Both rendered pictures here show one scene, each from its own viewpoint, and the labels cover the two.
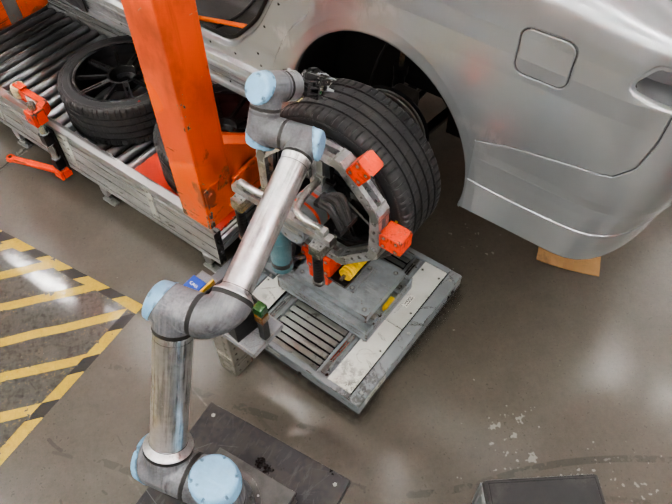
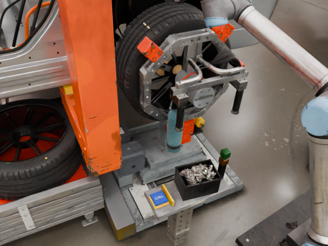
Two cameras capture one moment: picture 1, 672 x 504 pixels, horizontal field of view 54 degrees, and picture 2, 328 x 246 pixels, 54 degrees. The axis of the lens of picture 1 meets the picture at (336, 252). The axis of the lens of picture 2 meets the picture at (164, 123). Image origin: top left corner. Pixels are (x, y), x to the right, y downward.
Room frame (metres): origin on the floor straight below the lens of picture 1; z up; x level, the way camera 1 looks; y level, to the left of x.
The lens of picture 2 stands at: (1.11, 1.45, 1.81)
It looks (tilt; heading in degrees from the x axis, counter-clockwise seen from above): 41 degrees down; 294
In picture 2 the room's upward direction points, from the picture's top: 3 degrees clockwise
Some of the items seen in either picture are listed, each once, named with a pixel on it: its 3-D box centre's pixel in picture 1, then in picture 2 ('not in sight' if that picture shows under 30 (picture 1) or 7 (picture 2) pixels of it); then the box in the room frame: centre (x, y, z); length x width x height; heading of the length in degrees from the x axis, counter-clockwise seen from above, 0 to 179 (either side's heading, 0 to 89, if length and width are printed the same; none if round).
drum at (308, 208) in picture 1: (308, 211); (194, 87); (1.54, 0.09, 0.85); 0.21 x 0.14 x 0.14; 142
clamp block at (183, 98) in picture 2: (244, 198); (178, 96); (1.54, 0.31, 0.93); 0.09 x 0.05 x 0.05; 142
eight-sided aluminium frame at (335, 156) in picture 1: (320, 199); (187, 80); (1.59, 0.05, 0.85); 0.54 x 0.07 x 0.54; 52
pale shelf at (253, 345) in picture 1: (227, 312); (187, 191); (1.39, 0.43, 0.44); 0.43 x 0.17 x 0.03; 52
